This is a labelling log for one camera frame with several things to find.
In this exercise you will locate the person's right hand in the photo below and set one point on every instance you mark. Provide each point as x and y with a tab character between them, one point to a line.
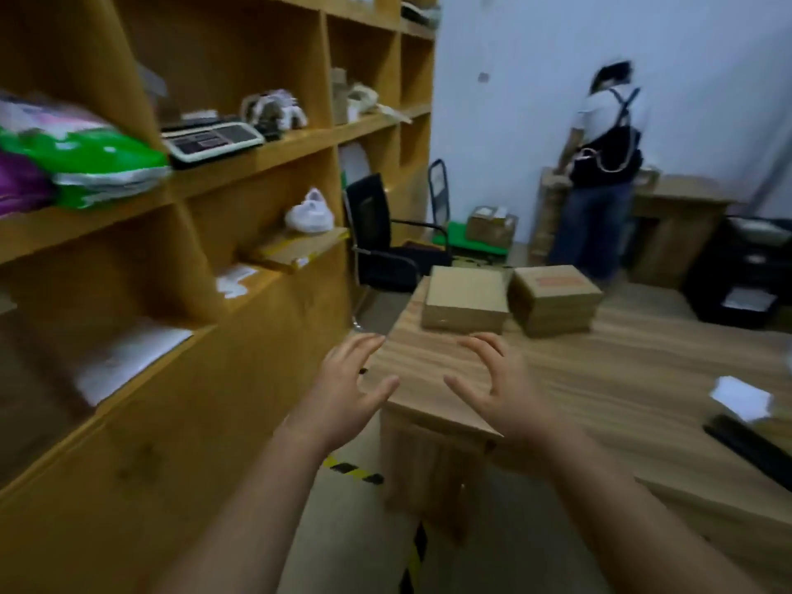
513	408

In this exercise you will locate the person's left hand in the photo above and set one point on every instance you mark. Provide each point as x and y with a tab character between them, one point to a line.
337	414

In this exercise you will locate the red striped cardboard box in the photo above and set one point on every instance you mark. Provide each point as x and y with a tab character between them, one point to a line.
554	296

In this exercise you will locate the large plain cardboard box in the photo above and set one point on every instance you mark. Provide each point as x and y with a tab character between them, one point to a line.
464	293

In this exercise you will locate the stack of white stickers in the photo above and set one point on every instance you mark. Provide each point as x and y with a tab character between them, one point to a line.
739	398

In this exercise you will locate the black handheld scanner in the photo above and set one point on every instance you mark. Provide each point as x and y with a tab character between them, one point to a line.
749	448

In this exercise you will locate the person's left forearm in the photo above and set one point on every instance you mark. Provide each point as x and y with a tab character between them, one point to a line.
241	532

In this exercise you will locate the person's right forearm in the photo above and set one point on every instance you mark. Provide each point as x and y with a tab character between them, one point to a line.
631	525

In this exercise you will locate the medium taped cardboard box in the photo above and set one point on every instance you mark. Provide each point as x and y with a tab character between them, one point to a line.
492	228

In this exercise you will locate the stack of large cardboard boxes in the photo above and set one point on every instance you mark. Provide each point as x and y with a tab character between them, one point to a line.
155	457

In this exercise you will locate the stack of small cardboard boxes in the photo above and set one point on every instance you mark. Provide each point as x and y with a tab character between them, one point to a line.
648	180

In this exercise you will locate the white wrapped parcel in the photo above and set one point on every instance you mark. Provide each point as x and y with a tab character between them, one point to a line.
235	281

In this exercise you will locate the flat brown parcel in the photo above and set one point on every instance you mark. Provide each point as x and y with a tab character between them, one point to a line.
297	248

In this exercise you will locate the green platform trolley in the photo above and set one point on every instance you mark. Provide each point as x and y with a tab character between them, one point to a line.
470	241

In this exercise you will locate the black office chair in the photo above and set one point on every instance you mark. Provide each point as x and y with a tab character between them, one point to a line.
371	241

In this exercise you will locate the knotted white plastic bag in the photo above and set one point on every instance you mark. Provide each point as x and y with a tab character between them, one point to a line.
309	216

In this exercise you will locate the white flat mailer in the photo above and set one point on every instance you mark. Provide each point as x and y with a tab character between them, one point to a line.
130	361

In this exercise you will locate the black plastic crates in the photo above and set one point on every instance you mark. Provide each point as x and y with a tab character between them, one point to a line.
711	309

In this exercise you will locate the wooden drawer desk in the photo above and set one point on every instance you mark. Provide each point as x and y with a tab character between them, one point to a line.
680	241

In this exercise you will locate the grey soft parcel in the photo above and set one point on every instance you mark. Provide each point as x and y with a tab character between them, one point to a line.
354	163

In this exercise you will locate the black plastic crate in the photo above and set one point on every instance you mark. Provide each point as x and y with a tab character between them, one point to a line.
742	259

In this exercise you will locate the white keypad scale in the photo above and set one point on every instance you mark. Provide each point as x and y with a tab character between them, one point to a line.
210	142

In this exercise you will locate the crumpled grey white bag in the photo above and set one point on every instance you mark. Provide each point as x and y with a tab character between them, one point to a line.
275	114

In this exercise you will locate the green plastic bag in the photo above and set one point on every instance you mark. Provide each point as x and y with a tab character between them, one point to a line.
93	157

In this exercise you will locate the grey upright flat envelope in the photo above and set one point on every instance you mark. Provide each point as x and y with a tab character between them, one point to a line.
153	89

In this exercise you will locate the purple packaged bags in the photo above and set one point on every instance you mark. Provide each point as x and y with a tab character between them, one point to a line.
25	185

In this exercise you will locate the dark grey bundle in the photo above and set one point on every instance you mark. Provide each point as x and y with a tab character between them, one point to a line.
421	15

